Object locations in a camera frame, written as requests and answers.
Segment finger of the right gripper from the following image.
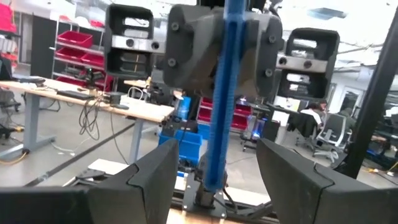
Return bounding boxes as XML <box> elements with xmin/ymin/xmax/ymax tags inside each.
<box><xmin>162</xmin><ymin>4</ymin><xmax>225</xmax><ymax>91</ymax></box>
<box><xmin>241</xmin><ymin>14</ymin><xmax>285</xmax><ymax>98</ymax></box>

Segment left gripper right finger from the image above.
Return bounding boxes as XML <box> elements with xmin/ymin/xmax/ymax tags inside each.
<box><xmin>256</xmin><ymin>138</ymin><xmax>398</xmax><ymax>224</ymax></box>

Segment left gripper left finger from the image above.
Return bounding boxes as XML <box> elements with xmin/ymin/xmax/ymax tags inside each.
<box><xmin>0</xmin><ymin>138</ymin><xmax>180</xmax><ymax>224</ymax></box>

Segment dark blue razor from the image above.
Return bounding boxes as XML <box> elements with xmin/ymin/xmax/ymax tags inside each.
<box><xmin>203</xmin><ymin>0</ymin><xmax>247</xmax><ymax>192</ymax></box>

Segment background wood desk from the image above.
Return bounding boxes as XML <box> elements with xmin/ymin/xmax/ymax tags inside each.
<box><xmin>123</xmin><ymin>79</ymin><xmax>150</xmax><ymax>90</ymax></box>

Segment red shelving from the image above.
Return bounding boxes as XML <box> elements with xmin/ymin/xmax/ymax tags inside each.
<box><xmin>51</xmin><ymin>14</ymin><xmax>108</xmax><ymax>91</ymax></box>

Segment small black box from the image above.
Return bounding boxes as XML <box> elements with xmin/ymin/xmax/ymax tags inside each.
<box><xmin>104</xmin><ymin>91</ymin><xmax>126</xmax><ymax>105</ymax></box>

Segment blue cylinder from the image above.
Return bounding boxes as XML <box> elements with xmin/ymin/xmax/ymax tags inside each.
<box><xmin>177</xmin><ymin>95</ymin><xmax>192</xmax><ymax>121</ymax></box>

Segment blue plastic tote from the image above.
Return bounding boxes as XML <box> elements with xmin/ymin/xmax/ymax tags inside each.
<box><xmin>157</xmin><ymin>129</ymin><xmax>203</xmax><ymax>166</ymax></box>

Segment grey mesh office chair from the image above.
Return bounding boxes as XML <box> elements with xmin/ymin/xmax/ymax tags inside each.
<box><xmin>312</xmin><ymin>113</ymin><xmax>353</xmax><ymax>163</ymax></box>

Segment wood desk grey legs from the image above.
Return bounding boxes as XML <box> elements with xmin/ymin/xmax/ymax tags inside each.
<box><xmin>0</xmin><ymin>77</ymin><xmax>175</xmax><ymax>164</ymax></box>

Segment black office chair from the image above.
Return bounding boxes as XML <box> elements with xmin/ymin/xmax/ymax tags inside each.
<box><xmin>286</xmin><ymin>111</ymin><xmax>320</xmax><ymax>151</ymax></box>

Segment red bins low rack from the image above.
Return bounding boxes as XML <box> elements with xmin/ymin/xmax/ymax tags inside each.
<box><xmin>197</xmin><ymin>96</ymin><xmax>253</xmax><ymax>132</ymax></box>

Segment flat black device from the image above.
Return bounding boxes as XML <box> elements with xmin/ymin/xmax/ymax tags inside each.
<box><xmin>57</xmin><ymin>89</ymin><xmax>95</xmax><ymax>101</ymax></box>

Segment person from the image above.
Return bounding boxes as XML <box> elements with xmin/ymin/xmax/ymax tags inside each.
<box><xmin>300</xmin><ymin>101</ymin><xmax>328</xmax><ymax>125</ymax></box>
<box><xmin>338</xmin><ymin>107</ymin><xmax>358</xmax><ymax>132</ymax></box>

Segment black camera on stand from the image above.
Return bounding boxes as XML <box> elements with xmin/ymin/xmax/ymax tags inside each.
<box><xmin>83</xmin><ymin>67</ymin><xmax>105</xmax><ymax>88</ymax></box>

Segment black cable bundle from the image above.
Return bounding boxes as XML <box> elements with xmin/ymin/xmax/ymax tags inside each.
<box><xmin>77</xmin><ymin>96</ymin><xmax>101</xmax><ymax>141</ymax></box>

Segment yellow floor cable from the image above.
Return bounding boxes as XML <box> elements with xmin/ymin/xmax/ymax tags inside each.
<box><xmin>0</xmin><ymin>151</ymin><xmax>29</xmax><ymax>166</ymax></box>

